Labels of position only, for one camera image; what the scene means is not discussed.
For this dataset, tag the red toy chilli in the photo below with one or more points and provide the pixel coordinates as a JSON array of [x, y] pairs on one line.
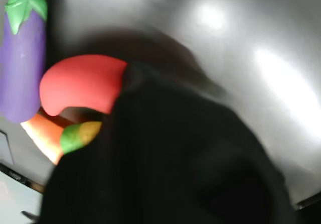
[[85, 83]]

